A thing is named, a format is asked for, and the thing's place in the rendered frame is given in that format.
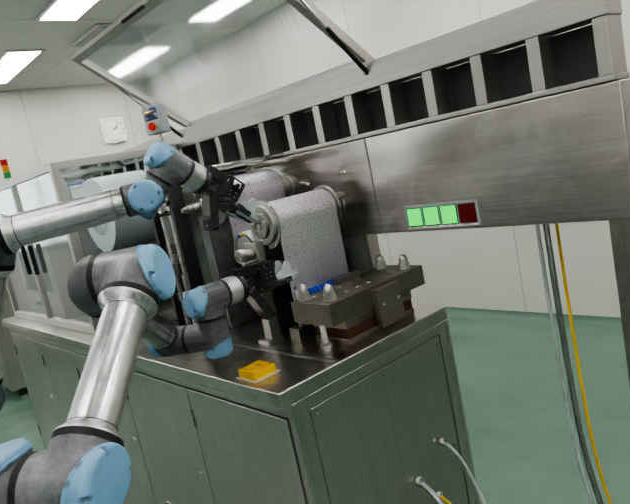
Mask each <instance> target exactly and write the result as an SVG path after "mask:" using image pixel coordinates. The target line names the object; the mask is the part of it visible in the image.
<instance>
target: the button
mask: <svg viewBox="0 0 630 504"><path fill-rule="evenodd" d="M238 371H239V376H240V377H241V378H245V379H249V380H253V381H256V380H258V379H260V378H262V377H264V376H266V375H268V374H270V373H273V372H275V371H276V367H275V363H272V362H267V361H262V360H258V361H255V362H253V363H251V364H249V365H247V366H245V367H243V368H240V369H239V370H238Z"/></svg>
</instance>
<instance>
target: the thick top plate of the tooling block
mask: <svg viewBox="0 0 630 504"><path fill-rule="evenodd" d="M386 266H387V268H385V269H381V270H376V268H374V269H372V270H369V271H367V272H365V273H362V274H360V277H357V278H355V279H352V280H350V281H348V282H345V283H343V284H340V285H332V287H333V291H334V292H335V295H336V297H337V299H336V300H334V301H331V302H324V296H323V293H324V291H323V289H322V290H320V291H317V292H315V293H313V294H310V297H311V299H310V300H307V301H302V302H300V301H299V300H295V301H293V302H291V307H292V311H293V316H294V321H295V322H296V323H305V324H314V325H323V326H332V327H333V326H335V325H338V324H340V323H342V322H344V321H346V320H348V319H350V318H353V317H355V316H357V315H359V314H361V313H363V312H365V311H368V310H370V309H372V308H374V302H373V296H372V291H371V290H374V289H376V288H378V287H380V286H383V285H385V284H387V283H390V282H392V281H399V283H400V288H401V293H402V294H404V293H406V292H408V291H410V290H412V289H415V288H417V287H419V286H421V285H423V284H425V281H424V276H423V270H422V265H410V267H411V268H409V269H405V270H399V265H386Z"/></svg>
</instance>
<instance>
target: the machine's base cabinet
mask: <svg viewBox="0 0 630 504"><path fill-rule="evenodd" d="M10 332H11V336H12V339H13V343H14V347H15V350H16V353H17V356H18V360H19V363H20V366H21V370H22V373H23V377H24V380H25V383H26V387H27V390H28V394H29V397H30V401H31V404H32V407H33V411H34V414H35V418H36V421H37V424H38V428H39V432H40V435H41V438H42V441H43V445H44V448H45V450H46V449H47V448H48V445H49V442H50V439H51V436H52V433H53V431H54V429H55V428H57V427H58V426H60V425H62V424H64V423H66V421H67V418H68V415H69V412H70V409H71V405H72V402H73V399H74V396H75V393H76V390H77V387H78V384H79V381H80V378H81V374H82V371H83V368H84V365H85V362H86V359H87V356H88V353H89V352H86V351H83V350H79V349H76V348H73V347H69V346H66V345H62V344H59V343H56V342H52V341H49V340H46V339H42V338H39V337H36V336H32V335H29V334H25V333H22V332H19V331H15V330H12V329H10ZM118 433H119V434H120V436H121V437H122V438H123V440H124V448H125V449H126V450H127V452H128V454H129V456H130V460H131V465H130V467H129V469H131V470H132V475H131V482H130V486H129V490H128V493H127V495H126V497H125V499H124V501H123V503H122V504H436V502H435V501H434V500H433V499H432V497H431V496H430V495H429V494H428V493H427V492H426V491H425V490H424V489H423V488H419V487H417V486H416V485H415V480H416V478H417V477H418V476H420V477H423V478H424V479H425V483H426V484H427V485H429V486H430V487H431V488H432V489H433V490H434V491H435V493H436V492H437V491H441V492H443V496H444V497H445V498H446V499H447V500H449V501H450V502H451V503H452V504H480V500H479V495H478V493H477V491H476V488H475V486H474V484H473V482H472V480H471V478H470V477H469V475H468V473H467V471H466V469H465V468H464V466H463V465H462V463H461V462H460V460H459V459H458V458H457V457H456V455H455V454H454V453H453V452H452V451H451V450H450V449H449V448H447V447H446V446H442V445H440V443H439V441H440V439H441V438H446V439H447V441H448V443H449V444H450V445H451V446H452V447H453V448H454V449H455V450H456V451H457V452H458V453H459V454H460V456H461V457H462V458H463V460H464V461H465V463H466V464H467V465H468V467H469V469H470V471H471V472H472V474H473V476H474V478H475V472H474V466H473V461H472V455H471V449H470V443H469V438H468V432H467V426H466V421H465V415H464V409H463V404H462V398H461V392H460V386H459V381H458V375H457V369H456V364H455V358H454V352H453V346H452V341H451V335H450V329H449V324H448V319H446V320H444V321H442V322H440V323H438V324H436V325H435V326H433V327H431V328H429V329H427V330H426V331H424V332H422V333H420V334H418V335H417V336H415V337H413V338H411V339H409V340H407V341H406V342H404V343H402V344H400V345H398V346H397V347H395V348H393V349H391V350H389V351H388V352H386V353H384V354H382V355H380V356H379V357H377V358H375V359H373V360H371V361H369V362H368V363H366V364H364V365H362V366H360V367H359V368H357V369H355V370H353V371H351V372H350V373H348V374H346V375H344V376H342V377H340V378H339V379H337V380H335V381H333V382H331V383H330V384H328V385H326V386H324V387H322V388H321V389H319V390H317V391H315V392H313V393H312V394H310V395H308V396H306V397H304V398H302V399H301V400H299V401H297V402H295V403H293V404H292V405H290V406H288V407H286V408H284V409H282V410H281V409H278V408H274V407H271V406H268V405H264V404H261V403H257V402H254V401H251V400H247V399H244V398H241V397H237V396H234V395H231V394H227V393H224V392H220V391H217V390H214V389H210V388H207V387H204V386H200V385H197V384H194V383H190V382H187V381H183V380H180V379H177V378H173V377H170V376H167V375H163V374H160V373H157V372H153V371H150V370H146V369H143V368H140V367H136V366H135V368H134V372H133V376H132V379H131V383H130V387H129V391H128V395H127V399H126V402H125V406H124V410H123V414H122V418H121V422H120V426H119V429H118ZM475 480H476V478H475Z"/></svg>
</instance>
